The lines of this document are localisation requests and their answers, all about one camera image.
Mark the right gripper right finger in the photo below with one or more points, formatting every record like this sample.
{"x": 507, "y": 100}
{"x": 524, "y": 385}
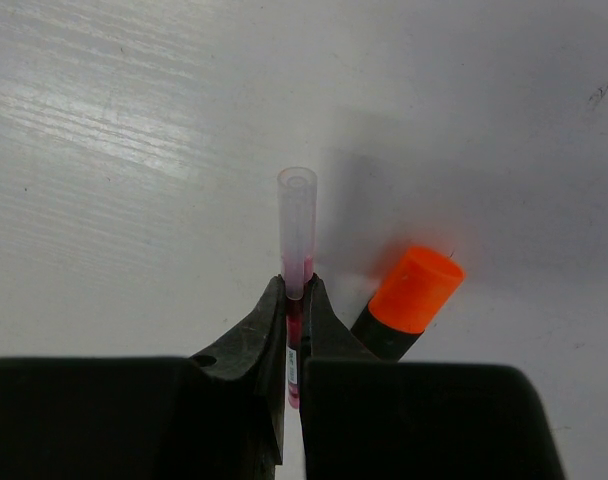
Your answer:
{"x": 365, "y": 418}

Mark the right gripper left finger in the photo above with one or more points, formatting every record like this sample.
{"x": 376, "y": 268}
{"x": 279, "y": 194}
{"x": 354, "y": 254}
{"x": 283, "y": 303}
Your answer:
{"x": 217, "y": 414}

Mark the orange highlighter cap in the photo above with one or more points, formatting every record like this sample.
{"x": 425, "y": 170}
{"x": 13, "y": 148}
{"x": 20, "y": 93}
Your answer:
{"x": 415, "y": 290}

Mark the black orange highlighter pen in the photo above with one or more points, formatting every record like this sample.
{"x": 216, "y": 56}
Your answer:
{"x": 381, "y": 340}

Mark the red pink pen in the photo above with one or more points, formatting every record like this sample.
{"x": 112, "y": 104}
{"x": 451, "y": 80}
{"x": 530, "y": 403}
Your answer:
{"x": 294, "y": 322}

